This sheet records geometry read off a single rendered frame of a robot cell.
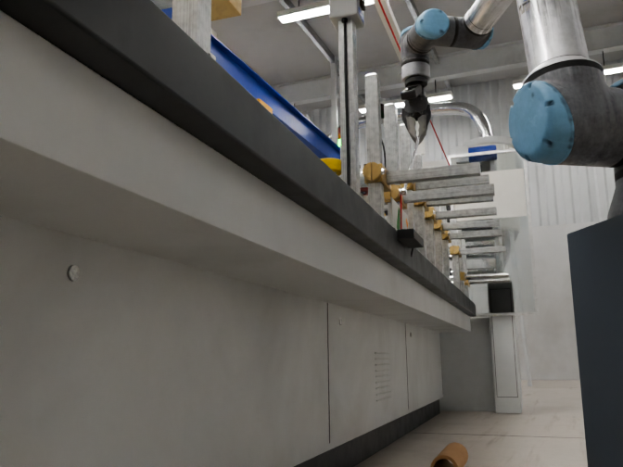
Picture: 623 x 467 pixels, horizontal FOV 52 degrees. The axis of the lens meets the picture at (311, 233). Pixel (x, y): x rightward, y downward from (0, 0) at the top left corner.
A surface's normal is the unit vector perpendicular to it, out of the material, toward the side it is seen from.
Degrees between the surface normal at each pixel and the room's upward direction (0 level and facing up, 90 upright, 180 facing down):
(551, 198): 90
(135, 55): 90
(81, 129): 90
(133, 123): 90
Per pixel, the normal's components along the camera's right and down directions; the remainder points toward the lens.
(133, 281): 0.95, -0.07
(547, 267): -0.37, -0.18
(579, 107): 0.19, -0.25
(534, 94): -0.97, 0.06
